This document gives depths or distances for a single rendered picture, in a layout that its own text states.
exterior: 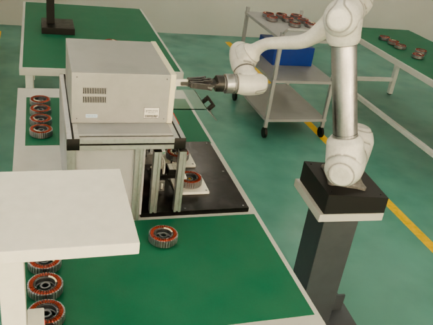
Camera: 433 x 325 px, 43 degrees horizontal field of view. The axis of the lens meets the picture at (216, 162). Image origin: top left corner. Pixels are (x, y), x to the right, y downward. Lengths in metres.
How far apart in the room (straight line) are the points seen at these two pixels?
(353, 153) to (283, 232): 1.48
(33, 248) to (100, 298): 0.59
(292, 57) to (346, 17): 3.07
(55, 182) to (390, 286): 2.37
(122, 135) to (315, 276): 1.26
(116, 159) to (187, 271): 0.49
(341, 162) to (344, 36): 0.50
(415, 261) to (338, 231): 1.19
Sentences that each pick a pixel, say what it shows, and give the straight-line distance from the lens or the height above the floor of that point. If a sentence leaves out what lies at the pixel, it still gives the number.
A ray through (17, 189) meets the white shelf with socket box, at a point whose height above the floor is 1.20.
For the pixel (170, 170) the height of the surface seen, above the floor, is 0.87.
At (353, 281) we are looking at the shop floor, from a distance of 3.42.
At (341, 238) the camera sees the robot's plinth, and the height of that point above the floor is 0.56.
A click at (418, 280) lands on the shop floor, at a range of 3.63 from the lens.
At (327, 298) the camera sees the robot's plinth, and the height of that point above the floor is 0.19.
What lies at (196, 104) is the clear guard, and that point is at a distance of 2.56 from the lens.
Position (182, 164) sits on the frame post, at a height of 0.99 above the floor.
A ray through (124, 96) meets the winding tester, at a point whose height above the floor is 1.23.
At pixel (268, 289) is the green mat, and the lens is 2.00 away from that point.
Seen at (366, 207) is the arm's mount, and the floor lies 0.78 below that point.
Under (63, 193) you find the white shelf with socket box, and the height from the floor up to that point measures 1.21.
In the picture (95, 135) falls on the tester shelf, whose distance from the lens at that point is 2.06.
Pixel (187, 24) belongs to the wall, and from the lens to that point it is 7.85.
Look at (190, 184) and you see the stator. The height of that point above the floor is 0.81.
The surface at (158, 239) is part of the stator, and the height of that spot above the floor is 0.79.
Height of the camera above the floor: 2.01
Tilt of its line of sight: 27 degrees down
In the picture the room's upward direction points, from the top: 8 degrees clockwise
